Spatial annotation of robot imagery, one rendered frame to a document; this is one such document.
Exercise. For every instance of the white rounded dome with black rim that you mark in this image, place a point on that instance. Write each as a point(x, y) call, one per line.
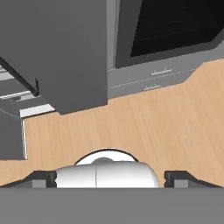
point(110, 173)

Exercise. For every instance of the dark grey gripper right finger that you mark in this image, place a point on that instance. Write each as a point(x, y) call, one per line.
point(178, 178)

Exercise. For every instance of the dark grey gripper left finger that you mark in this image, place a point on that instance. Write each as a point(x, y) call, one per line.
point(40, 178)

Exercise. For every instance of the black glass oven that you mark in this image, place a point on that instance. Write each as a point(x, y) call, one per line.
point(172, 26)

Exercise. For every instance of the dark grey fridge door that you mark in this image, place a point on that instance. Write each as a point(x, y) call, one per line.
point(58, 49)

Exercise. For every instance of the grey freezer door with pale edge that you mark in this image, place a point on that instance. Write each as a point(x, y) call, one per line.
point(11, 137)

